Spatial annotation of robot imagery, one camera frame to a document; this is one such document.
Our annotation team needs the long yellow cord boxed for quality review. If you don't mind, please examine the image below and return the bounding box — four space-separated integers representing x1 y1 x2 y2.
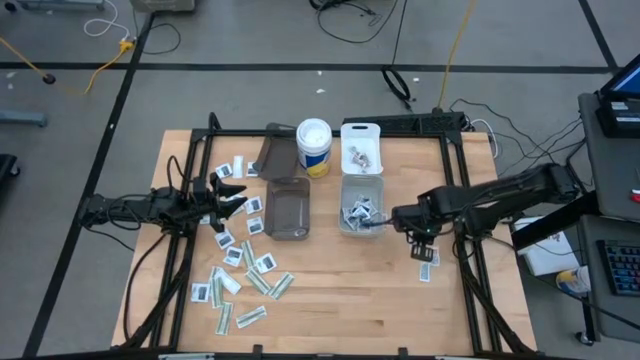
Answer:
437 0 477 110

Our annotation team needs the Lysol wipes canister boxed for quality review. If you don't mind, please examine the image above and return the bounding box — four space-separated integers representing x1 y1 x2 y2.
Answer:
295 117 334 179

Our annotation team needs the black desk beam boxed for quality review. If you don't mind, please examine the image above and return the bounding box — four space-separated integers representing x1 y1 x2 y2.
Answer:
509 190 601 252

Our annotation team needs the white cable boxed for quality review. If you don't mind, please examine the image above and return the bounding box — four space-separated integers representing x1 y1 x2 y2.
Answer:
82 0 132 42
469 118 500 159

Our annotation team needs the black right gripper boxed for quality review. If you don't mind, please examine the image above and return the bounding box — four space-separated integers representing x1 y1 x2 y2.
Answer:
391 186 460 263

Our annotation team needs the grey metal rail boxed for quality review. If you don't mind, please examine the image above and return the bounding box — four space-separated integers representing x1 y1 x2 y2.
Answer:
17 0 107 12

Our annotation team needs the grey metal bar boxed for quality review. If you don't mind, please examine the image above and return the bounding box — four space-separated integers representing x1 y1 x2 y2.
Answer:
0 108 49 128

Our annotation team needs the black cable bundle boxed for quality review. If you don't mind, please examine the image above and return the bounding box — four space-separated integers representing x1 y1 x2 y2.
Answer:
308 0 401 46
448 97 587 196

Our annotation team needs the black cable loop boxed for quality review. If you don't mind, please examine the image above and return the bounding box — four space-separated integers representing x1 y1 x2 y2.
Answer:
133 9 183 56

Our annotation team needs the black desktop device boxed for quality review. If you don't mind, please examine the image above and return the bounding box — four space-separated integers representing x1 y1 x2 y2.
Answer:
594 92 640 140

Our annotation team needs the grey desk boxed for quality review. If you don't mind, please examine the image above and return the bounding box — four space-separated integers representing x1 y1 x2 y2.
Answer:
574 214 640 345

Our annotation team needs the large plain white packet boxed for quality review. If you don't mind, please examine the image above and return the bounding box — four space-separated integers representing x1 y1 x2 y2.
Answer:
213 266 243 296

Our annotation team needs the grey equipment box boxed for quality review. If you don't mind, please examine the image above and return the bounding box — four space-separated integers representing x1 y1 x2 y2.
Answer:
129 0 197 14

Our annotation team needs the black laptop screen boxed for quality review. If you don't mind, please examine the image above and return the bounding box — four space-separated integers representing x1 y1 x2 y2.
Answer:
598 53 640 102

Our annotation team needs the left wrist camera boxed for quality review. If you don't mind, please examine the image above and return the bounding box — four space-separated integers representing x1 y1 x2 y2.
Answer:
191 175 210 200

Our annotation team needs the grey cart top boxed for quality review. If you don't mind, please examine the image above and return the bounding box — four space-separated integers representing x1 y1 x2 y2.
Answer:
578 92 640 222

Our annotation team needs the yellow extension cable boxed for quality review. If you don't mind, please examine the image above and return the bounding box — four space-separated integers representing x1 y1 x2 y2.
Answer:
0 35 136 97

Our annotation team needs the yellow blue wipes canister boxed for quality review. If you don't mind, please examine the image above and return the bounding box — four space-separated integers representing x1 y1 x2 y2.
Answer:
554 265 593 296

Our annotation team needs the coiled black cable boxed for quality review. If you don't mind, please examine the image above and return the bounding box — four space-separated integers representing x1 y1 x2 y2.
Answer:
381 64 414 112

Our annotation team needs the black keyboard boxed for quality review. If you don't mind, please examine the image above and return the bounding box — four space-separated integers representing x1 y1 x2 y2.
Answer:
596 238 640 298

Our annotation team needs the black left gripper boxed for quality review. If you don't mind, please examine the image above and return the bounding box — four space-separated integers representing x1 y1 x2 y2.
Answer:
171 171 250 234

